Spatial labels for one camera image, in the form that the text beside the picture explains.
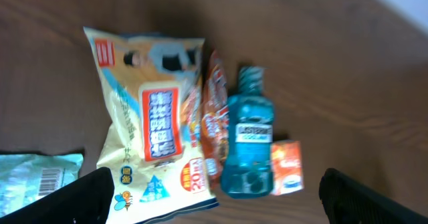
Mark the chocolate bar wrapper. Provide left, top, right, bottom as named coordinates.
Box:
left=201, top=51, right=229, bottom=189

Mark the cream snack bag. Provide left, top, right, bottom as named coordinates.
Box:
left=84, top=27, right=218, bottom=223

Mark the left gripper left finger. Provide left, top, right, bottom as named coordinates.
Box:
left=1, top=167, right=114, bottom=224

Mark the teal wet wipes pack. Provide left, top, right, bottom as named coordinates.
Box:
left=1, top=154, right=84, bottom=217

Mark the small orange box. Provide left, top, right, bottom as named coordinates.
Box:
left=271, top=140, right=304, bottom=196

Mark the blue Listerine mouthwash bottle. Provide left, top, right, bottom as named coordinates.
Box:
left=221, top=66, right=274, bottom=199

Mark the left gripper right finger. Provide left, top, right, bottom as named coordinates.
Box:
left=318, top=168, right=427, bottom=224

